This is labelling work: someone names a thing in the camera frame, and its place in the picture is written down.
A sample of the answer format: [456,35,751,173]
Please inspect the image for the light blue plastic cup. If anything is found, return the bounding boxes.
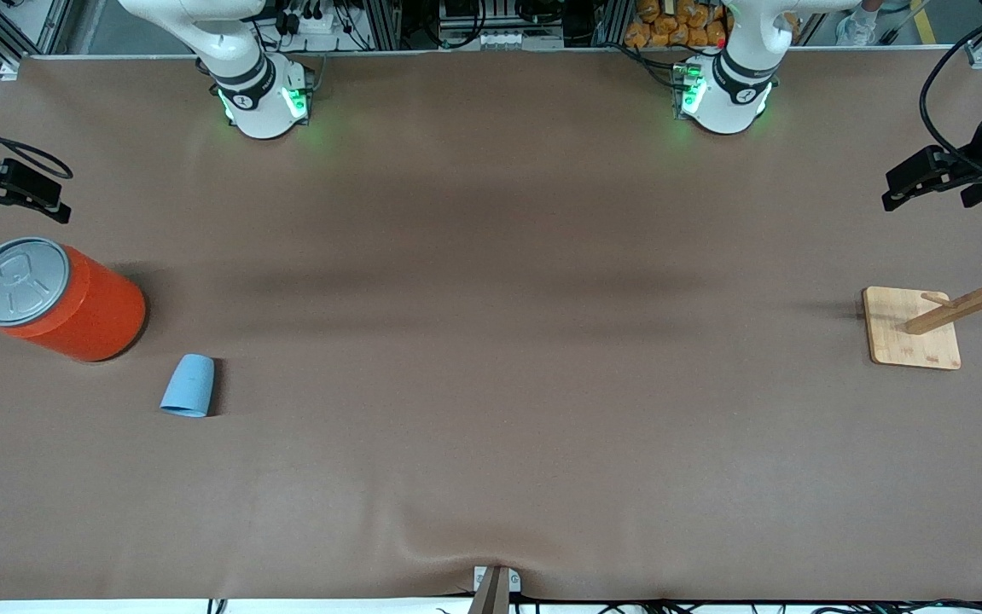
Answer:
[160,353,216,419]

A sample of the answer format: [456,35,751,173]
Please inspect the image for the wooden cup rack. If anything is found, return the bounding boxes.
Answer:
[863,229,982,371]

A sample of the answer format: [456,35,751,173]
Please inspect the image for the orange can with silver lid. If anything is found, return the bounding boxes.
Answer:
[0,236,148,363]

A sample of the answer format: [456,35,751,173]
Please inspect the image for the person's shoe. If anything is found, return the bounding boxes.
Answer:
[835,4,886,46]

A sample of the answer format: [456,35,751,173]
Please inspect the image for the orange bread pile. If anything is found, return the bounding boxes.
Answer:
[625,0,729,49]

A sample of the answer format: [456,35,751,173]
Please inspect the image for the white power strip with plugs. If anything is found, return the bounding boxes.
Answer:
[282,7,348,37]

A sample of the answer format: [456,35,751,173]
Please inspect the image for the brown table cover sheet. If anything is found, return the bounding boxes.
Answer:
[0,49,982,603]

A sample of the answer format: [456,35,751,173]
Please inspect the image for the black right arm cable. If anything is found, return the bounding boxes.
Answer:
[0,96,75,182]

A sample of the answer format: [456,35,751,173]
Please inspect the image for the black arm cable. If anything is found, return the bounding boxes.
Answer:
[0,96,75,182]
[919,4,982,184]

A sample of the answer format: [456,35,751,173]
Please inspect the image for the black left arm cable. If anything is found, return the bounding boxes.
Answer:
[919,4,982,184]

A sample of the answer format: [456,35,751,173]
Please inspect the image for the metal camera pole bracket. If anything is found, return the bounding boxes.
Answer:
[467,565,522,614]

